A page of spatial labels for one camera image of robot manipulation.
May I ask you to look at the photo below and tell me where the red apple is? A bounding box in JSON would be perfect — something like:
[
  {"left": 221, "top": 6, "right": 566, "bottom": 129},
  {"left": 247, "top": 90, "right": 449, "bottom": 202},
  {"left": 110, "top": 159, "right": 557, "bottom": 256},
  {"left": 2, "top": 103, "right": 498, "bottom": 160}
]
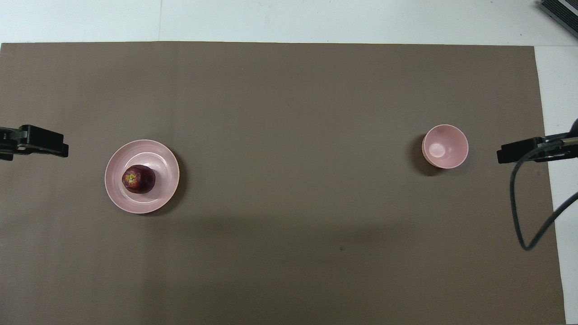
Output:
[{"left": 122, "top": 165, "right": 157, "bottom": 195}]

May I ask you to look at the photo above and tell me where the pink bowl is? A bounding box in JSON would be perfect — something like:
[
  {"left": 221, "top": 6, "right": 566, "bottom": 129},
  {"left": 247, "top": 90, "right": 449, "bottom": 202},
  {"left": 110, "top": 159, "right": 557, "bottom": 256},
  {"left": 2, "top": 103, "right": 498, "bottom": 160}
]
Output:
[{"left": 422, "top": 125, "right": 469, "bottom": 170}]

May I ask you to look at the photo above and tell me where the pink plate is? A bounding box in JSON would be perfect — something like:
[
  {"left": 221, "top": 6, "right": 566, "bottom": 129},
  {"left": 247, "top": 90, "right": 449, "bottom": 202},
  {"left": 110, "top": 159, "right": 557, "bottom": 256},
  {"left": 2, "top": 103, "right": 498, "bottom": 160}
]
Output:
[{"left": 105, "top": 139, "right": 180, "bottom": 214}]

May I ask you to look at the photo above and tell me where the grey ribbed device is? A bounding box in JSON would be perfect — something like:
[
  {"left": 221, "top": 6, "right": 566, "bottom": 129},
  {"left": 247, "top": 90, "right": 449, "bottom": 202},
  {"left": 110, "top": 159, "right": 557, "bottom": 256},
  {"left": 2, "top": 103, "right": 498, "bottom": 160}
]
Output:
[{"left": 539, "top": 0, "right": 578, "bottom": 39}]

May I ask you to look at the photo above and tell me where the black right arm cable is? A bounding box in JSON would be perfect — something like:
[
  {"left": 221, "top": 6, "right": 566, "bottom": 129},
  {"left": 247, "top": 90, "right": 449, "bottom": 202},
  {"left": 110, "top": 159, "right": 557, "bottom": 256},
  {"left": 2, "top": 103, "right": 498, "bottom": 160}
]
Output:
[{"left": 510, "top": 135, "right": 578, "bottom": 251}]

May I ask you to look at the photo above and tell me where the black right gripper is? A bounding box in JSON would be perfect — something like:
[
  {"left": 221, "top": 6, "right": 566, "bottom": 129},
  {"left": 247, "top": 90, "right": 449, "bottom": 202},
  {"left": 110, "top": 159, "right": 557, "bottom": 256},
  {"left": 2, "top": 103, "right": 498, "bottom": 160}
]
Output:
[{"left": 497, "top": 118, "right": 578, "bottom": 164}]

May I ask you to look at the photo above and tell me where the brown table mat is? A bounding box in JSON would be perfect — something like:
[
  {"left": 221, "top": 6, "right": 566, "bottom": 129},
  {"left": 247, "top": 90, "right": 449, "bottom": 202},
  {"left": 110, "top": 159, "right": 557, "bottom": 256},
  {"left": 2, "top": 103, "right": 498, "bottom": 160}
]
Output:
[{"left": 0, "top": 42, "right": 567, "bottom": 325}]

